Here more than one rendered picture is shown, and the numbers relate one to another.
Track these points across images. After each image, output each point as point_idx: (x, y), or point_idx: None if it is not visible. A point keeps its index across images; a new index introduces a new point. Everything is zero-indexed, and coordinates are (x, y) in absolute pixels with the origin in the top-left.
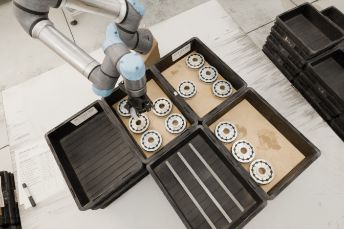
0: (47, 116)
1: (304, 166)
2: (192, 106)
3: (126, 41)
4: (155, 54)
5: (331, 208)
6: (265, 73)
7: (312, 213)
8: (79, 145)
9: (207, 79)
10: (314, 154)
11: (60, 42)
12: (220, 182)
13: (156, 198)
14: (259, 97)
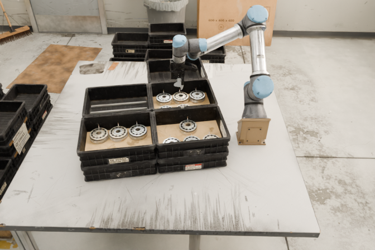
0: (229, 78)
1: (80, 140)
2: (172, 127)
3: (244, 92)
4: (240, 127)
5: (42, 182)
6: (173, 215)
7: (52, 169)
8: (188, 75)
9: (186, 139)
10: None
11: (222, 33)
12: None
13: None
14: (141, 145)
